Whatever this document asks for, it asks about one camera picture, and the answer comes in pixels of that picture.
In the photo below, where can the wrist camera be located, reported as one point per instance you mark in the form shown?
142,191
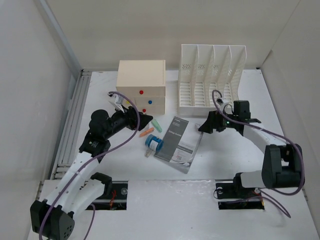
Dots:
116,101
222,102

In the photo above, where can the aluminium frame rail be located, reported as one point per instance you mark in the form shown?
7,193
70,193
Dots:
65,148

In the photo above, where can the white plastic strip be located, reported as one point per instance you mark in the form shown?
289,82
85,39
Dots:
148,152

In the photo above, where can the white file organizer rack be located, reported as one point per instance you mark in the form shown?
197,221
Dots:
204,68

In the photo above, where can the blue gel jar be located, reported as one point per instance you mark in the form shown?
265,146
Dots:
154,143

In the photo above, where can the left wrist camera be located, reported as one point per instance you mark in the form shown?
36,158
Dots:
116,101

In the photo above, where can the orange translucent case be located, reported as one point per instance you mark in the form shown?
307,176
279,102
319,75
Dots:
147,132

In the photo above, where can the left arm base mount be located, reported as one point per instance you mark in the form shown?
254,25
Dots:
115,193

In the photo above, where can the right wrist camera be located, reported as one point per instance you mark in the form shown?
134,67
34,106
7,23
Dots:
222,102

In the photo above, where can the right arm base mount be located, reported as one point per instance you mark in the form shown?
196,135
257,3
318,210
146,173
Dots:
231,195

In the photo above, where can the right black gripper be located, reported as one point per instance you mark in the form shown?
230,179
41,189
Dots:
213,121

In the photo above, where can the green translucent case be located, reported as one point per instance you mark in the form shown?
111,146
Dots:
156,125

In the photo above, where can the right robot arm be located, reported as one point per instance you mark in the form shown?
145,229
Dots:
282,165

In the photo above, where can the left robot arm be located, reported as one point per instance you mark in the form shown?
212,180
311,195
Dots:
54,217

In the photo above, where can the cream drawer cabinet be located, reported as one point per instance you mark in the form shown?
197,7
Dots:
144,83

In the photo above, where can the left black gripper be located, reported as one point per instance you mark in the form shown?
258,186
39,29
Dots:
131,117

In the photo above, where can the grey setup guide booklet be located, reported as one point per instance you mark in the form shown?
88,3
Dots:
180,144

